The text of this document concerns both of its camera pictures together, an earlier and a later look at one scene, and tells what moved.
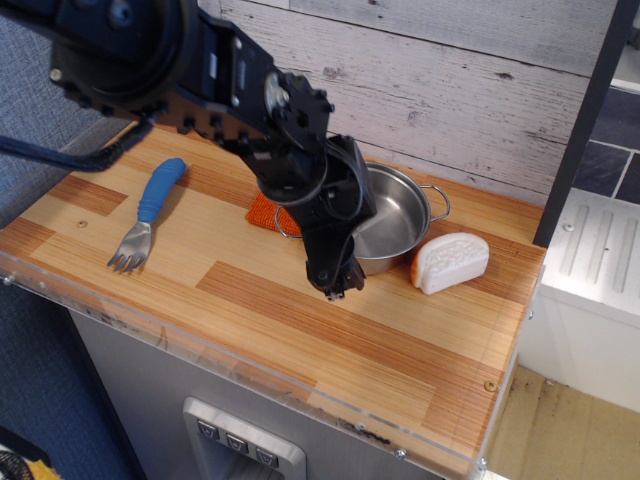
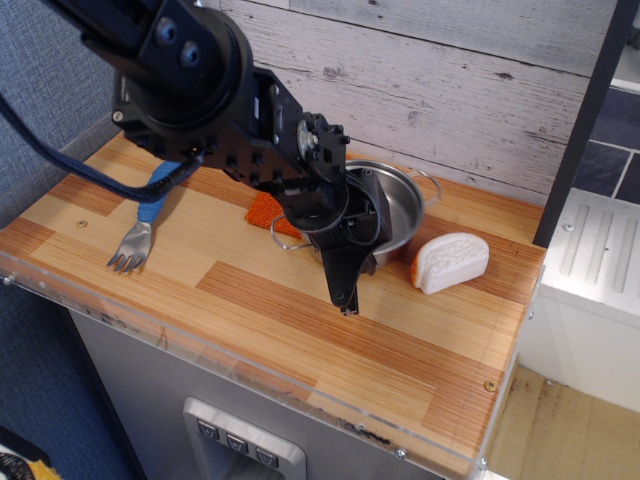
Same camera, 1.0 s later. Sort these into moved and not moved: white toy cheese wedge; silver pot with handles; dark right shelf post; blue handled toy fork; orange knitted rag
Moved: silver pot with handles
Not moved: blue handled toy fork; dark right shelf post; white toy cheese wedge; orange knitted rag
